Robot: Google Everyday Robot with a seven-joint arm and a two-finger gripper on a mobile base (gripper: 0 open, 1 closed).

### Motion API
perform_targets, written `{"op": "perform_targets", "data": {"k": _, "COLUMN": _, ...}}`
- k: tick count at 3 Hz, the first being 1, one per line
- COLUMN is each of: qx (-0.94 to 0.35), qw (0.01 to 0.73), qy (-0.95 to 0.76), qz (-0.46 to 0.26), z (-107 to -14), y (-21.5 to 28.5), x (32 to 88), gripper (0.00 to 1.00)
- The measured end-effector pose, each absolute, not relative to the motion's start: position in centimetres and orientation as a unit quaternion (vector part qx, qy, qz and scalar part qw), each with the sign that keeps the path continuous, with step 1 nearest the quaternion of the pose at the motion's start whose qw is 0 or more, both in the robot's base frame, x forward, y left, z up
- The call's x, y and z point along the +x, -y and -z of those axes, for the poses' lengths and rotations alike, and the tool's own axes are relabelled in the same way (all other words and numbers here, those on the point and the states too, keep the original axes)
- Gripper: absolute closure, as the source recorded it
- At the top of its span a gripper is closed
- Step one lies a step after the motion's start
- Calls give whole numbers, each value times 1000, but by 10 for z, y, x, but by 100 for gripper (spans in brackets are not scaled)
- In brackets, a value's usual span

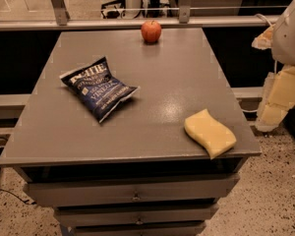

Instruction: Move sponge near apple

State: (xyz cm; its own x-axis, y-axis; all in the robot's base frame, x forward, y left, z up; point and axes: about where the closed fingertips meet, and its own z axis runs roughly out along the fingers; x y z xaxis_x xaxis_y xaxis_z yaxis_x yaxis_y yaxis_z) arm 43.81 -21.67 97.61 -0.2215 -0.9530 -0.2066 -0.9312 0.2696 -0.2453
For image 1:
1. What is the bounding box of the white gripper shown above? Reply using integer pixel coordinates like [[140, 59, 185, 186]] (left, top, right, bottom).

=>
[[252, 0, 295, 132]]

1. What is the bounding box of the yellow sponge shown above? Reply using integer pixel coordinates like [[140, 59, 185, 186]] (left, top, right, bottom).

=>
[[184, 109, 237, 159]]

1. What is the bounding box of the red apple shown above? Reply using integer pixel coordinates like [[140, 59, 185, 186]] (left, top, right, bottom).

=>
[[141, 21, 161, 43]]

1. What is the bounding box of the grey metal railing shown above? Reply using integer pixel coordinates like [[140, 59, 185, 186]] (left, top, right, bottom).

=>
[[0, 0, 292, 30]]

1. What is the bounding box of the grey drawer cabinet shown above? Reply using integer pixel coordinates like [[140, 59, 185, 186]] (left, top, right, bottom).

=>
[[0, 29, 261, 236]]

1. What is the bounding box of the blue kettle chips bag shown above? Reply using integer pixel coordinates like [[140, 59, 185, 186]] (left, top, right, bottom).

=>
[[60, 57, 140, 123]]

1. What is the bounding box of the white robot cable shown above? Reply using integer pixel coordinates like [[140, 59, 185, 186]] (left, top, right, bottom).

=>
[[255, 13, 273, 28]]

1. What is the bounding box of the black floor cable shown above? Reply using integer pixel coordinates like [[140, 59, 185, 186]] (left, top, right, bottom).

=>
[[0, 135, 37, 224]]

